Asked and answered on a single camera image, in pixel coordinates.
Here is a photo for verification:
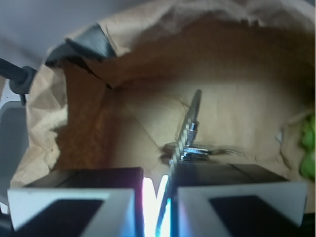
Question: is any silver key bunch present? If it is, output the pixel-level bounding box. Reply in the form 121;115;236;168
155;89;245;237

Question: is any green plush toy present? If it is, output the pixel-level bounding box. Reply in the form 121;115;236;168
300;114;316;180

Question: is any brown paper bag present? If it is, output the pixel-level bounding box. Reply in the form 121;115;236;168
10;0;316;188

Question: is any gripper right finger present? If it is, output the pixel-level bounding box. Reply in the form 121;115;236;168
170;162;307;237

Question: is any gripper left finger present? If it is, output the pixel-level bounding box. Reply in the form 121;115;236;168
7;167;144;237

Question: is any black cable with tie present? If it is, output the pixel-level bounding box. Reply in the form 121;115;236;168
0;58;38;106

